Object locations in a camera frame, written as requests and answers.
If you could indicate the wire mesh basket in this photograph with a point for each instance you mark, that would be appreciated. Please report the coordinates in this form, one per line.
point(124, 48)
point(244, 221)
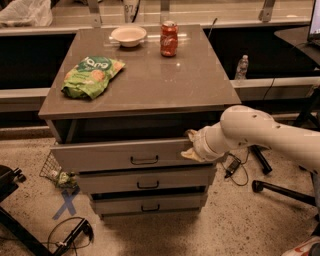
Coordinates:
point(51, 168)

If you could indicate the black power adapter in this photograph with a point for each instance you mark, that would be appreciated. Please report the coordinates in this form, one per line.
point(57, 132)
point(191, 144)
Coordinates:
point(232, 167)

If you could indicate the red white sneaker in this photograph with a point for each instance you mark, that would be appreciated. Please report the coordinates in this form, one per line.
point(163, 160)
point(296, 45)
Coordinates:
point(310, 247)

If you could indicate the laptop on desk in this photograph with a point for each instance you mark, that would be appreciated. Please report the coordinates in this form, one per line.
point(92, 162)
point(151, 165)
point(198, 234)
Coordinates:
point(314, 28)

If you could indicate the grey bottom drawer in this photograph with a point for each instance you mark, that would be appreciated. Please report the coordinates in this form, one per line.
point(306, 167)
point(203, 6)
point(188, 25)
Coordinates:
point(149, 204)

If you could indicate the grey drawer cabinet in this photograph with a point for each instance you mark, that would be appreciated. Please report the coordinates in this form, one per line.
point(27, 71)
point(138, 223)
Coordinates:
point(152, 97)

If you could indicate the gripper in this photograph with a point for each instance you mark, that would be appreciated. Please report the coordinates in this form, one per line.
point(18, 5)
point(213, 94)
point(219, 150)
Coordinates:
point(201, 146)

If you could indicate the green bag in basket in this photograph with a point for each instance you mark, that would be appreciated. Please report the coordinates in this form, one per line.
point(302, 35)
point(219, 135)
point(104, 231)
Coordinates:
point(65, 180)

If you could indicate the white paper cup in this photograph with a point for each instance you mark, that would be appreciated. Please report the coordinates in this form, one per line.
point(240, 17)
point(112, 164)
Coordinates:
point(131, 9)

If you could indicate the grey top drawer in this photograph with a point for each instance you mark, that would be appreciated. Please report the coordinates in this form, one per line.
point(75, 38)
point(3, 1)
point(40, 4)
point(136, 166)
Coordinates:
point(116, 155)

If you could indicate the green chip bag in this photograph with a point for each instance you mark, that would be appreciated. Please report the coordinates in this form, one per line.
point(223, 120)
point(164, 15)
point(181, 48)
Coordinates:
point(90, 77)

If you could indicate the white plastic bag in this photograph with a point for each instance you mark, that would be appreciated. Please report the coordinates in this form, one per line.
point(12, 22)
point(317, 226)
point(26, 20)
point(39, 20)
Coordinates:
point(24, 13)

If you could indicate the red soda can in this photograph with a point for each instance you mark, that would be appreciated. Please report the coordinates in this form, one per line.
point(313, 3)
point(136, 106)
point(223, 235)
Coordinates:
point(169, 38)

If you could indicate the grey middle drawer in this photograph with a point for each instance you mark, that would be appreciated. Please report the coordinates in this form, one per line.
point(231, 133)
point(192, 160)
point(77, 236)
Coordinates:
point(147, 179)

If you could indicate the white bowl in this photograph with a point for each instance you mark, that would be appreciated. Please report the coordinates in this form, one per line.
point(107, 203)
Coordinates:
point(129, 36)

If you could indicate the clear water bottle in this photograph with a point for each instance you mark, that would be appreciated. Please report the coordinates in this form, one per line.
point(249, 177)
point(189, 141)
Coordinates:
point(242, 68)

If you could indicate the black stand with cable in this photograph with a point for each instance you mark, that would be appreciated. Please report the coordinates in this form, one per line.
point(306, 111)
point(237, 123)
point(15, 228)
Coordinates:
point(24, 214)

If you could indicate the grey drawer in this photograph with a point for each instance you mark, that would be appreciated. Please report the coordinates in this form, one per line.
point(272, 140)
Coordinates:
point(116, 155)
point(149, 204)
point(147, 179)

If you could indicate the blue tape cross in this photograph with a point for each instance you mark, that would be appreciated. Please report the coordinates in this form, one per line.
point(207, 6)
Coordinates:
point(68, 197)

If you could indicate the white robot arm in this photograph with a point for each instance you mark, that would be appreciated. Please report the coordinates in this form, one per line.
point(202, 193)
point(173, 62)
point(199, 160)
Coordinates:
point(241, 126)

